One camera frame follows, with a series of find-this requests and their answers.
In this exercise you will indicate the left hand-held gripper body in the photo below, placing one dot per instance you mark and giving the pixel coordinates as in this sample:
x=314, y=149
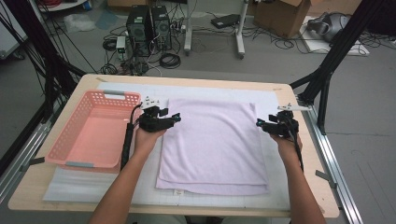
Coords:
x=152, y=123

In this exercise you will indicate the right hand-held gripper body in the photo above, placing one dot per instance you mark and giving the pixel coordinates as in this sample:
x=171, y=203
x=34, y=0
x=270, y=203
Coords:
x=285, y=127

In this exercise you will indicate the pale printed towel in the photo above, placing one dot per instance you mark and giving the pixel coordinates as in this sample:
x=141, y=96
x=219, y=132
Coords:
x=211, y=146

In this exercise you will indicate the pink plastic basket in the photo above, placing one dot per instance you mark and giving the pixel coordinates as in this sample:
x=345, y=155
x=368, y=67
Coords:
x=99, y=137

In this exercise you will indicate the person's left hand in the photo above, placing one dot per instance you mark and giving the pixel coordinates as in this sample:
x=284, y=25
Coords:
x=146, y=141

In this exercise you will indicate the person's right hand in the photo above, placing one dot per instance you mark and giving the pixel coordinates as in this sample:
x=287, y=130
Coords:
x=289, y=149

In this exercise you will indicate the small white device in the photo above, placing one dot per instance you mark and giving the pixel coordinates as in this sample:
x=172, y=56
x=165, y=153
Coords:
x=120, y=43

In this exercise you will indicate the white board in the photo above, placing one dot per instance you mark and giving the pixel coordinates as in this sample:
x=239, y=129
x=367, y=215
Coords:
x=314, y=45

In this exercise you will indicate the black computer tower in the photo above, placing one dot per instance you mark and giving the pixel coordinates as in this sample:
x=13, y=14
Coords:
x=161, y=28
x=138, y=29

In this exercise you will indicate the white grid mat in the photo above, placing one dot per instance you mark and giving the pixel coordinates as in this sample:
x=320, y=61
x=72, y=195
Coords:
x=93, y=189

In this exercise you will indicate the white metal stand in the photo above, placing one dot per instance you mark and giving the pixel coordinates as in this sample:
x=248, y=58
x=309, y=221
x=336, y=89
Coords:
x=239, y=31

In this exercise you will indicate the brown cardboard box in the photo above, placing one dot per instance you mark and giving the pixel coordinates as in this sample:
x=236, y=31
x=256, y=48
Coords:
x=280, y=15

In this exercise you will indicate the grey vacuum cleaner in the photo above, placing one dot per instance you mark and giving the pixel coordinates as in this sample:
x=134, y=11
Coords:
x=330, y=26

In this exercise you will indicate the black flat box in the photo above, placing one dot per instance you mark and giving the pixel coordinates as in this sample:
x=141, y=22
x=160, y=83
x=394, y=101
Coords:
x=224, y=21

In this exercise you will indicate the blue floor sheet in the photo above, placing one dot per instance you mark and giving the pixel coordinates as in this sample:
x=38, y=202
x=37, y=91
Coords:
x=106, y=19

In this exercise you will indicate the clear plastic bag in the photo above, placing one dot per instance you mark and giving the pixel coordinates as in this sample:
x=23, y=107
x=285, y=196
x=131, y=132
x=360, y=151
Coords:
x=79, y=22

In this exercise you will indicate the round white table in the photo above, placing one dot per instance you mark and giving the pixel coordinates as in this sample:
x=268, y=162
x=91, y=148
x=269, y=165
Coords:
x=67, y=5

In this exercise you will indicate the white cabinet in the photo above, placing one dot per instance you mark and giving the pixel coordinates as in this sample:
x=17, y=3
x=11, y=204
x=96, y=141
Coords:
x=9, y=40

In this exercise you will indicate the grey metal bracket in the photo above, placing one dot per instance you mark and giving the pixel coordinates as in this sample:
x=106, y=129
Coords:
x=35, y=161
x=325, y=178

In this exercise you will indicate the aluminium rail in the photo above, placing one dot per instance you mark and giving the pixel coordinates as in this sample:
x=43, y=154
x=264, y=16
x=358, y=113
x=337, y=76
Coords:
x=28, y=146
x=345, y=202

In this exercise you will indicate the black metal frame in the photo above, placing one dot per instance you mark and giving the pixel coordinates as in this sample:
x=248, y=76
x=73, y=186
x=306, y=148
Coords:
x=344, y=40
x=39, y=40

